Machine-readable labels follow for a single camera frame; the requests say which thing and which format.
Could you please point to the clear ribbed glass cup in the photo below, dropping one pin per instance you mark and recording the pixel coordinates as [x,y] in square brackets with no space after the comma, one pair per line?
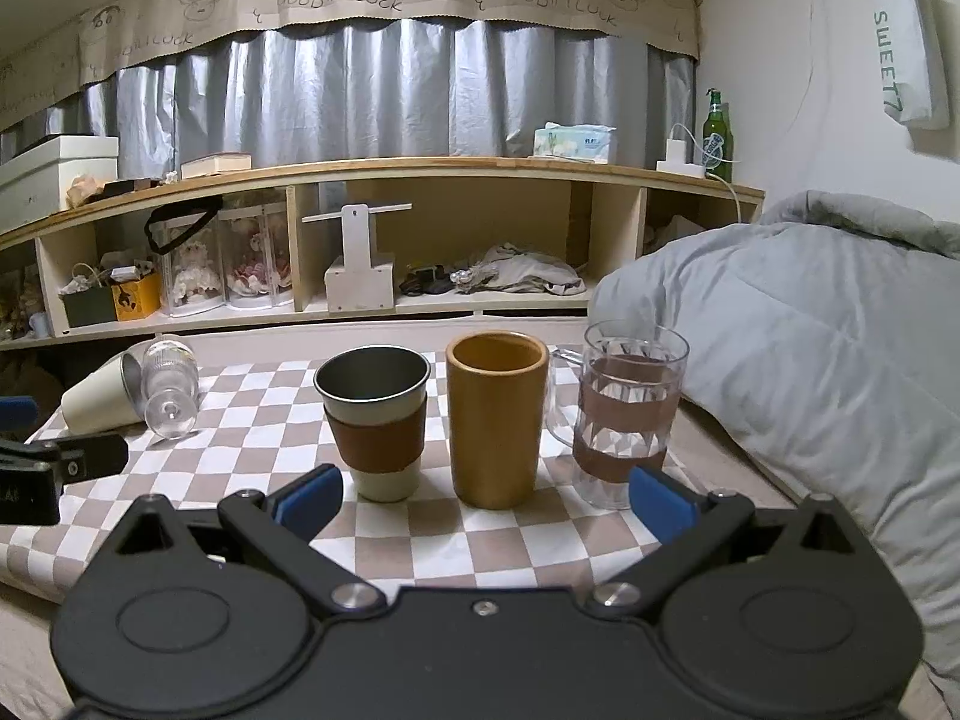
[171,382]

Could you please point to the brown white checkered cloth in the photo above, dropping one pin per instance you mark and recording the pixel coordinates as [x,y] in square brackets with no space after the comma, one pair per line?
[247,420]

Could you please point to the white hanging bag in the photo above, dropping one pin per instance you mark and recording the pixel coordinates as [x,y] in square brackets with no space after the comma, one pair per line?
[907,37]

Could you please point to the dark flat box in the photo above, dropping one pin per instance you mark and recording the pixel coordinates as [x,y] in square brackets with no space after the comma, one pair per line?
[133,189]

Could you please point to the white charger plug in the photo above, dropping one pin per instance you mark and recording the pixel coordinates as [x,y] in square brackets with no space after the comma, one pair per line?
[677,150]

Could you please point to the grey clothes pile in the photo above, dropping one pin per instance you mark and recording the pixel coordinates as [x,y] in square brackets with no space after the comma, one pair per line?
[525,270]

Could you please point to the white wooden stand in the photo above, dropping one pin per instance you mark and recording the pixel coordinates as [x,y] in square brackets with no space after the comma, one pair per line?
[358,270]

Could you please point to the dark green box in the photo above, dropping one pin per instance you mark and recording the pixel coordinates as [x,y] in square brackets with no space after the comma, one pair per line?
[88,307]

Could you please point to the tissue pack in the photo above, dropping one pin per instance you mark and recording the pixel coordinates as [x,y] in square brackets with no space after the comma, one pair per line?
[574,142]

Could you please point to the grey curtain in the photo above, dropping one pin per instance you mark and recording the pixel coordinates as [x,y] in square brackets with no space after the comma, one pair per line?
[337,97]

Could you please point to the white storage box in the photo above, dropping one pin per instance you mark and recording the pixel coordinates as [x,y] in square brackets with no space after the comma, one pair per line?
[56,172]

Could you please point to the thick book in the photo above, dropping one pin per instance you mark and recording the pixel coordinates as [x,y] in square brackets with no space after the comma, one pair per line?
[216,165]

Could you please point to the green glass bottle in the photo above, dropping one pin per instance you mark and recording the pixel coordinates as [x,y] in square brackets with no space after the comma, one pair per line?
[716,139]

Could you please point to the clear doll display case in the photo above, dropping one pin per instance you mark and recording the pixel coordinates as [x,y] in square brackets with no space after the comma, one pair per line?
[191,270]
[259,262]

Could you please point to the clear mug with brown sleeve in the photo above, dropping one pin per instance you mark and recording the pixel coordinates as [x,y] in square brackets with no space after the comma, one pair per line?
[626,420]

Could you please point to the grey duvet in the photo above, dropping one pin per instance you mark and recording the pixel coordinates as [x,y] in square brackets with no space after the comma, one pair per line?
[810,330]

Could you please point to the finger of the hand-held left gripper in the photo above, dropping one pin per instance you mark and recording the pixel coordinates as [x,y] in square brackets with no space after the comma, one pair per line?
[90,456]
[15,412]

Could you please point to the crumpled beige paper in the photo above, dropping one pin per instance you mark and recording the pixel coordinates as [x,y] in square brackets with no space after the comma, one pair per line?
[84,191]

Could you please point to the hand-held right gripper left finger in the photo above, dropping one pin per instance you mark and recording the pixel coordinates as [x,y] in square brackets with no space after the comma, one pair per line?
[311,501]

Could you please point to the small black item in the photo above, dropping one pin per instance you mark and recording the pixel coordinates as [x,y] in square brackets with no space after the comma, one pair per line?
[426,281]

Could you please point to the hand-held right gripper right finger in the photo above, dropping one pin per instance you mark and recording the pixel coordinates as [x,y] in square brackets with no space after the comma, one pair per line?
[660,501]

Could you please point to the yellow box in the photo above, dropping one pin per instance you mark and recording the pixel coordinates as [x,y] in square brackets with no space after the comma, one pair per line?
[139,300]

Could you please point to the ochre wooden cup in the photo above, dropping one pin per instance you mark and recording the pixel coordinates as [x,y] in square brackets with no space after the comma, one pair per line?
[495,435]

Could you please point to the steel cup with brown sleeve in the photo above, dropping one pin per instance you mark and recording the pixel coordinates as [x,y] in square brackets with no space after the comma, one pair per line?
[379,435]

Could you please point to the white power strip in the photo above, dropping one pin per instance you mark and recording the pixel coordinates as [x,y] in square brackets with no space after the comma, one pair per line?
[686,167]

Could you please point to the white cup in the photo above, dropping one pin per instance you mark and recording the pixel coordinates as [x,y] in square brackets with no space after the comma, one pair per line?
[94,397]

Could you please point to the wooden shelf unit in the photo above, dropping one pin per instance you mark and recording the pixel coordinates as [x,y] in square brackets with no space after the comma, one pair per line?
[450,202]

